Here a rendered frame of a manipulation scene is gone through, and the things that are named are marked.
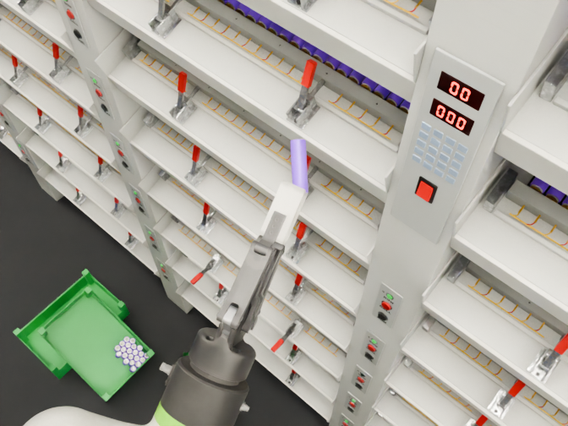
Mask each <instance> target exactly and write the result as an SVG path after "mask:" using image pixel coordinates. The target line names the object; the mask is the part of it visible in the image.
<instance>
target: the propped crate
mask: <svg viewBox="0 0 568 426"><path fill-rule="evenodd" d="M37 332H38V333H39V335H40V336H41V337H42V338H43V339H44V340H45V341H46V342H47V343H48V344H49V345H50V346H51V347H52V348H53V349H54V350H55V351H56V352H57V353H58V354H59V355H60V356H61V357H62V358H63V359H64V360H65V361H66V362H67V363H68V364H69V365H70V366H71V367H72V369H74V370H75V371H76V372H77V373H78V374H79V375H80V377H81V378H82V379H83V380H84V381H85V382H86V383H87V384H88V385H89V386H90V387H91V388H92V389H93V390H94V391H95V392H96V393H97V394H98V395H99V396H100V397H101V398H102V399H103V400H104V401H108V400H109V399H110V398H111V396H112V395H113V394H114V393H115V392H116V391H117V390H118V389H120V388H121V387H122V386H123V385H124V384H125V383H126V382H127V381H128V380H129V379H130V378H131V377H132V376H133V375H134V374H135V373H136V372H137V371H138V370H139V369H140V368H141V367H142V366H143V365H144V364H145V363H146V362H147V361H148V360H149V359H150V358H151V357H152V356H153V355H154V354H155V353H154V352H153V351H152V350H151V349H149V348H148V347H147V346H146V345H145V344H144V343H143V342H142V341H141V340H140V339H139V338H138V337H137V336H136V335H135V334H134V333H133V332H132V331H131V330H130V328H129V327H128V326H127V325H126V324H125V323H124V322H123V321H122V320H121V319H120V318H119V317H118V316H117V315H116V314H115V313H114V312H113V311H112V310H111V309H110V308H109V307H108V306H107V305H106V304H105V303H104V302H103V301H102V300H101V299H100V298H99V297H98V296H97V295H96V294H95V293H94V292H93V291H92V289H91V288H90V287H89V286H87V287H86V288H85V289H84V291H83V292H82V293H81V294H80V295H79V296H78V297H77V298H75V299H74V300H73V301H72V302H71V303H70V304H69V305H67V306H66V307H65V308H64V309H63V310H62V311H60V312H59V313H58V314H57V315H56V316H55V317H54V318H52V319H51V320H50V321H49V322H48V323H47V324H45V325H44V326H43V327H41V328H40V329H39V330H38V331H37ZM125 336H128V337H129V340H130V339H131V338H134V339H135V343H134V344H136V345H137V346H139V345H141V346H142V347H143V349H142V352H144V354H145V353H146V355H147V356H148V357H149V358H147V359H146V360H145V361H144V362H143V363H142V364H141V365H140V367H138V368H137V369H136V370H135V371H134V372H133V373H131V372H130V371H129V369H130V368H131V367H129V366H128V364H127V365H123V359H121V357H120V358H116V356H115V355H116V352H114V348H115V346H116V345H118V344H119V342H120V341H123V339H124V337H125Z"/></svg>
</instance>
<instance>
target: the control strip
mask: <svg viewBox="0 0 568 426"><path fill-rule="evenodd" d="M451 79H454V80H455V81H457V82H459V83H461V84H462V85H465V86H466V87H467V88H469V89H471V90H473V93H472V96H471V99H470V101H469V103H468V104H467V103H465V102H464V101H461V100H459V99H458V98H456V97H454V96H453V95H451V94H449V93H447V91H448V87H449V84H450V82H451ZM504 87H505V83H503V82H501V81H499V80H497V79H496V78H494V77H492V76H490V75H488V74H486V73H485V72H483V71H481V70H479V69H477V68H475V67H473V66H472V65H470V64H468V63H466V62H464V61H462V60H461V59H459V58H457V57H455V56H453V55H451V54H450V53H448V52H446V51H444V50H442V49H440V48H438V47H437V48H436V49H435V51H434V57H433V60H432V63H431V66H430V70H429V75H428V78H427V82H426V85H425V88H424V92H423V97H422V100H421V103H420V107H419V110H418V115H417V119H416V122H415V125H414V129H413V131H412V137H411V140H410V144H409V146H408V150H407V155H406V159H405V162H404V165H403V168H402V172H401V177H400V181H399V183H398V187H397V191H396V196H395V199H394V202H393V206H392V209H391V212H390V214H391V215H392V216H394V217H395V218H396V219H398V220H399V221H401V222H403V223H404V224H406V225H407V226H409V227H410V228H411V229H413V230H414V231H416V232H417V233H419V234H420V235H422V236H423V237H425V238H427V239H428V240H429V241H430V242H432V243H434V244H435V245H436V244H437V243H438V242H439V239H440V236H441V233H442V232H443V230H444V227H445V224H446V222H447V220H448V218H449V215H450V213H451V210H452V208H453V206H454V204H455V202H456V198H457V196H458V194H459V192H460V190H461V188H462V185H463V183H464V180H465V178H466V176H467V173H468V171H469V168H470V166H471V165H472V161H473V159H474V156H475V155H476V153H477V150H478V147H479V145H480V143H481V140H482V138H483V135H484V133H485V131H486V128H487V127H488V125H489V121H490V119H491V117H492V115H493V113H494V109H495V108H496V105H497V103H498V101H499V98H500V96H501V93H502V91H503V89H504ZM437 103H440V104H441V105H443V106H445V107H447V108H449V109H451V110H452V111H453V112H456V113H457V114H459V115H461V116H463V117H464V118H466V119H467V120H469V121H468V123H467V127H466V129H465V132H464V133H463V132H462V131H461V130H459V129H458V128H455V127H453V126H452V125H450V124H448V123H447V122H445V121H444V120H442V119H440V118H438V117H436V116H435V115H434V112H435V108H436V106H437Z"/></svg>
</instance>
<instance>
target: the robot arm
mask: <svg viewBox="0 0 568 426"><path fill-rule="evenodd" d="M305 192H306V191H305V189H304V188H300V187H298V186H296V185H294V184H292V183H289V182H287V181H284V180H283V181H281V184H280V187H279V188H278V190H277V193H276V196H275V198H274V200H273V202H272V205H271V207H270V210H269V212H268V214H267V217H266V218H265V222H264V224H263V226H262V228H261V230H260V232H259V236H258V237H257V239H256V240H254V241H253V242H252V243H251V247H250V249H249V251H248V254H247V256H246V258H245V260H244V262H243V264H242V267H241V269H240V271H239V272H238V275H237V277H236V279H235V281H234V283H233V285H232V288H231V290H230V292H229V293H228V295H227V299H226V301H225V302H224V304H223V305H222V307H221V310H220V311H219V313H217V315H216V320H217V321H220V322H221V323H220V324H219V326H218V328H217V329H215V328H208V327H206V328H202V329H200V330H199V331H198V333H197V335H196V337H195V339H194V343H193V345H192V346H191V349H190V351H189V353H188V356H183V357H181V358H179V359H178V361H177V362H175V364H173V365H172V366H171V365H168V364H165V363H162V365H161V366H160V370H161V371H163V372H165V373H167V375H169V376H168V378H167V380H166V383H165V385H166V386H167V387H166V389H165V391H164V393H163V395H162V398H161V400H160V403H159V405H158V407H157V409H156V412H155V414H154V416H153V418H152V420H151V421H150V422H149V423H148V424H146V425H138V424H132V423H125V422H122V421H118V420H115V419H112V418H107V417H104V416H102V415H99V414H96V413H93V412H88V411H86V410H84V409H81V408H78V407H53V408H50V409H47V410H45V411H43V412H40V413H38V414H36V415H35V416H34V417H33V418H31V419H30V420H29V421H28V422H27V423H26V424H25V425H24V426H234V424H235V422H236V420H237V417H238V414H239V413H240V411H246V412H247V411H248V410H249V407H248V405H246V404H245V403H246V402H245V399H246V396H247V394H248V393H249V386H248V383H247V382H246V379H247V377H248V374H249V371H250V369H251V367H252V365H253V363H254V360H255V358H256V351H255V350H254V349H253V347H252V346H250V345H249V344H248V343H246V342H245V341H244V339H243V337H244V335H245V334H246V333H247V334H248V333H249V331H250V330H253V329H254V327H255V325H256V322H257V320H258V315H259V314H260V312H261V311H260V310H261V307H262V304H263V302H264V300H265V296H266V293H267V292H268V289H269V287H270V284H271V281H272V279H273V277H274V274H275V273H276V269H277V266H278V265H279V262H280V260H281V257H282V255H283V254H284V252H285V244H286V243H287V240H288V238H289V236H290V234H291V232H292V229H293V227H294V224H295V222H296V220H297V218H298V215H299V213H300V210H301V209H302V207H303V203H304V201H305V200H306V197H307V195H308V193H305Z"/></svg>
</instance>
